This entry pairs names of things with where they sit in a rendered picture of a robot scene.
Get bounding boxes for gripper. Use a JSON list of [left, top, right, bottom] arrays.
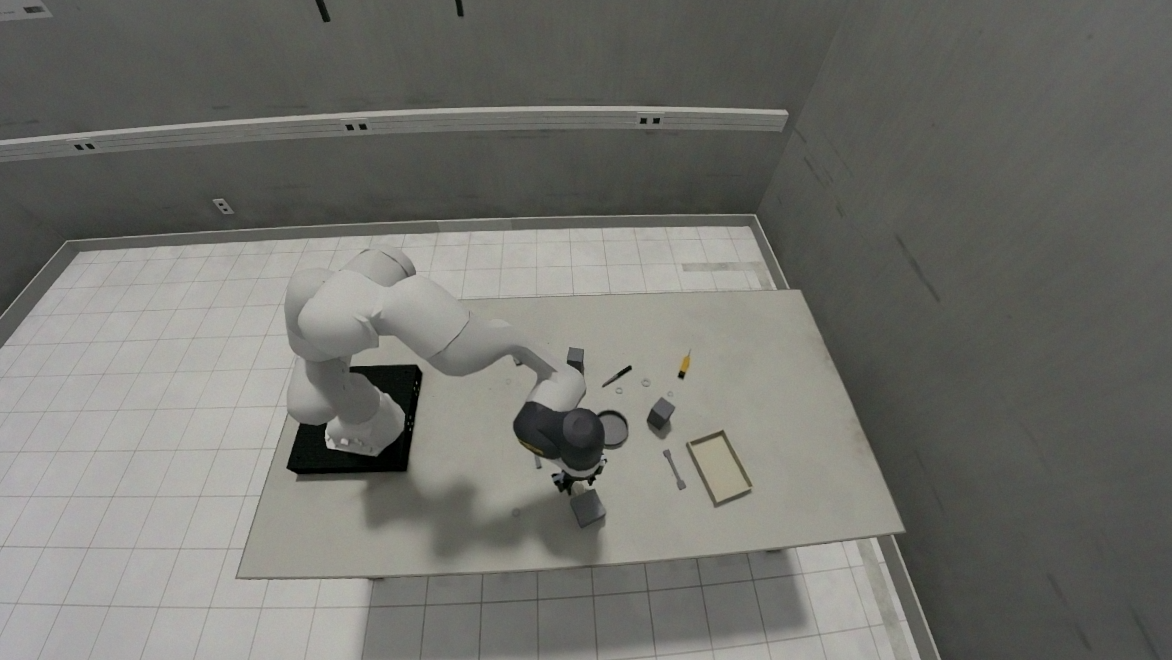
[[551, 453, 607, 496]]

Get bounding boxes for beige shallow open tray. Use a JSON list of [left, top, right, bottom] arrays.
[[684, 428, 754, 504]]

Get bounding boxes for yellow pin with black cap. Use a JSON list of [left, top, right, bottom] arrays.
[[677, 349, 691, 379]]

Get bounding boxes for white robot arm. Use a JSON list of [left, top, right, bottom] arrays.
[[284, 244, 605, 477]]

